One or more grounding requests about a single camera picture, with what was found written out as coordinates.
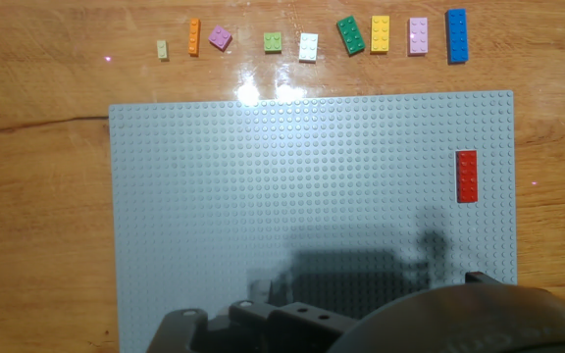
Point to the lime green square Lego brick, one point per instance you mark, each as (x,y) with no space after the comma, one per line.
(272,42)

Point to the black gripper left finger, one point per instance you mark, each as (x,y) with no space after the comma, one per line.
(263,328)

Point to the light pink Lego brick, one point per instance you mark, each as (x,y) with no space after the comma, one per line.
(418,35)

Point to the grey Lego baseplate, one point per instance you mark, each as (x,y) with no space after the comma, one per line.
(287,196)

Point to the wooden board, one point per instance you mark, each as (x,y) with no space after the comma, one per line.
(42,196)

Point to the dark green Lego brick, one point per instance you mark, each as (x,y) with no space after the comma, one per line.
(351,34)

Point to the orange narrow Lego brick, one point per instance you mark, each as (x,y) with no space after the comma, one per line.
(194,36)

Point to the tan tiny Lego brick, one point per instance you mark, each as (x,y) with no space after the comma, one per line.
(162,49)

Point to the white Lego brick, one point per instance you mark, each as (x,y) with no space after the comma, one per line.
(308,46)

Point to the yellow Lego brick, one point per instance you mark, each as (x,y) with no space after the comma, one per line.
(380,33)

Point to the red long Lego brick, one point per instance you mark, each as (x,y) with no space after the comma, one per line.
(467,176)

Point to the magenta square Lego brick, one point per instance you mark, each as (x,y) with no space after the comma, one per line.
(220,37)

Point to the blue long Lego brick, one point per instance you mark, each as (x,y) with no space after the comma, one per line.
(457,35)

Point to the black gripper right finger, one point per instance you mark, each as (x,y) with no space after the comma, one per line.
(481,278)

